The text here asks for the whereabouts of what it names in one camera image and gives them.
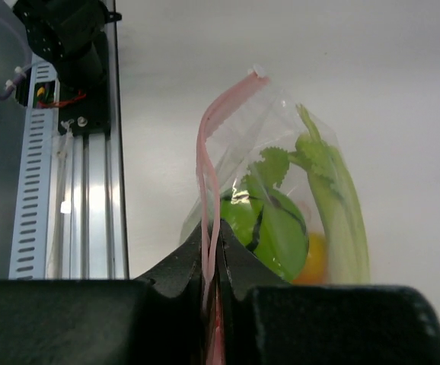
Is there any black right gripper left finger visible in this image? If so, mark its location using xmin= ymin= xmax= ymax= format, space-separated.
xmin=0 ymin=228 xmax=204 ymax=364

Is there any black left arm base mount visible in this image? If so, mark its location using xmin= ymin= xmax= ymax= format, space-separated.
xmin=56 ymin=33 xmax=110 ymax=136

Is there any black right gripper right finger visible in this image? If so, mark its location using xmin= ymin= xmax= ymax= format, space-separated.
xmin=217 ymin=223 xmax=440 ymax=364

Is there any pale green toy celery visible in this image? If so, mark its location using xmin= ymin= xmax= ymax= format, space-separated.
xmin=288 ymin=106 xmax=371 ymax=285

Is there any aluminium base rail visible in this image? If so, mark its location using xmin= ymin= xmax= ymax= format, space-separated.
xmin=48 ymin=0 xmax=129 ymax=281

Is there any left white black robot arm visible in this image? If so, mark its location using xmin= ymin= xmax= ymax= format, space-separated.
xmin=13 ymin=0 xmax=110 ymax=61

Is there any slotted white cable duct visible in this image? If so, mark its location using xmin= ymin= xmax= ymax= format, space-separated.
xmin=8 ymin=56 xmax=56 ymax=280

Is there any orange toy pepper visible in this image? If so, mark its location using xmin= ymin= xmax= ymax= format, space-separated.
xmin=292 ymin=233 xmax=327 ymax=285

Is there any green toy pepper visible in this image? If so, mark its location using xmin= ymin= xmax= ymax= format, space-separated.
xmin=219 ymin=148 xmax=308 ymax=282

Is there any clear polka dot zip bag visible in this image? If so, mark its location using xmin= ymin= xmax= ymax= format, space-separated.
xmin=183 ymin=67 xmax=370 ymax=364

